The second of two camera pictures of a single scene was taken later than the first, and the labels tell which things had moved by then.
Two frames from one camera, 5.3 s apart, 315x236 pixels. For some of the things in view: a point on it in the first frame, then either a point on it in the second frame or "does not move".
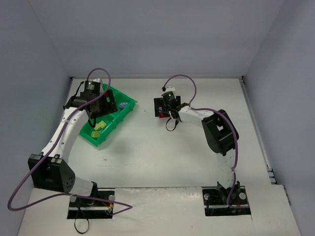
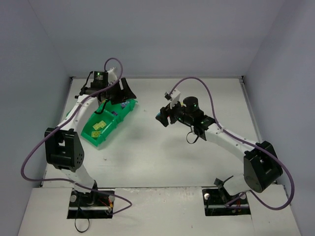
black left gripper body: [110, 102] → [117, 91]
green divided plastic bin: [104, 126] does not move
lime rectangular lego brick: [102, 124] does not move
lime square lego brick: [96, 134] does not move
